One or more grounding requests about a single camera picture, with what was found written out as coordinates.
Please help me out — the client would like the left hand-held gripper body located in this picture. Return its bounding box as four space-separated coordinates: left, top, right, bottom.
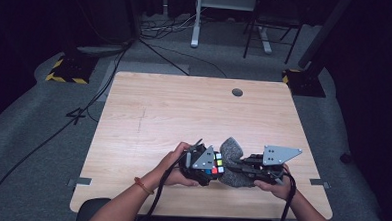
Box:
179 143 217 187

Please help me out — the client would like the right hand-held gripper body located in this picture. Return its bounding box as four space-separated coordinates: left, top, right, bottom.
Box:
246 144 304 187

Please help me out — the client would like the multicoloured puzzle cube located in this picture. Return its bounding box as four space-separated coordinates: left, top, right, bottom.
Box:
204 152 226 177

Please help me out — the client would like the grey fluffy cloth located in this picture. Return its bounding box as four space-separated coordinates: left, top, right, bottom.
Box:
217 136 261 189

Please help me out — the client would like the person's left hand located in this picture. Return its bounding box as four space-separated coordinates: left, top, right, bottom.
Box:
154 141 202 192

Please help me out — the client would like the person's right hand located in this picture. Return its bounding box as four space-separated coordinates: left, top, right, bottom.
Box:
252 162 300 202

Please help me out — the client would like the grey tape strip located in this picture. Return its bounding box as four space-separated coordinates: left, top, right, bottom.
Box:
309 178 332 190
66 176 93 189

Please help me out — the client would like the small black floor object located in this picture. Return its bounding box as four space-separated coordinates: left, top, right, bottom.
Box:
339 151 353 165

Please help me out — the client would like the black metal chair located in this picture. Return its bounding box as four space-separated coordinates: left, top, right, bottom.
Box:
242 0 305 66

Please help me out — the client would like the grey stand base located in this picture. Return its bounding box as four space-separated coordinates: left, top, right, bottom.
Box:
75 43 132 60

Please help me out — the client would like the right hand-held gripper black cable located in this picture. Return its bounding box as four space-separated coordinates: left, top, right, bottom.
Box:
276 172 298 221

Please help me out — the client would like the hand-held gripper black cable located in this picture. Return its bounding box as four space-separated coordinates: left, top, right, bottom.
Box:
276 172 298 221
135 136 204 221

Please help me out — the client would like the left hand-held gripper black cable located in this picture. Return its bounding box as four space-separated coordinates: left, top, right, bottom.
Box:
135 136 204 221

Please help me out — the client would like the red wrist bracelet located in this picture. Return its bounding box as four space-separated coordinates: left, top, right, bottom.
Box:
132 176 156 196

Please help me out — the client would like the black yellow striped base plate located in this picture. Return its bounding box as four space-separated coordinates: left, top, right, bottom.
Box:
44 52 99 86
281 67 328 98

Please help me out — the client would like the thin black floor cable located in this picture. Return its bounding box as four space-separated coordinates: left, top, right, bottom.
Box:
137 37 230 79

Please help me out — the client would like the slanted black post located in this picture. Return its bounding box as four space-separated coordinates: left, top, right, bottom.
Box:
297 0 354 72

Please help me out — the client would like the white desk frame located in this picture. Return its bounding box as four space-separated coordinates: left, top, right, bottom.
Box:
190 0 275 55

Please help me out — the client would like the bundle of floor cables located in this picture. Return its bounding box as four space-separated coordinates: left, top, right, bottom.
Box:
140 12 196 42

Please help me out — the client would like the long black floor cable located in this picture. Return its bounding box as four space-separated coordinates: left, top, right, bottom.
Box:
0 41 129 221

